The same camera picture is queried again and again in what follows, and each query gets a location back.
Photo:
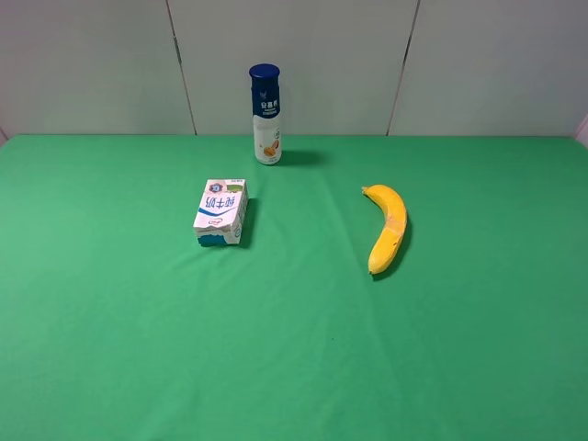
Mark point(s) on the yellow banana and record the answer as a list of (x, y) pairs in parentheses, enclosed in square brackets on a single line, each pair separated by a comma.
[(395, 221)]

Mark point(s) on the white blue milk carton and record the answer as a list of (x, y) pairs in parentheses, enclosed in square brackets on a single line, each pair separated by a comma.
[(221, 212)]

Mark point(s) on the blue white yogurt bottle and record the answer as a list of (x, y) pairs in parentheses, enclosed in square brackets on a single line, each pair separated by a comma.
[(266, 112)]

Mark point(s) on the green tablecloth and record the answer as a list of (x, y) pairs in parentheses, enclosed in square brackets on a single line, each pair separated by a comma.
[(116, 324)]

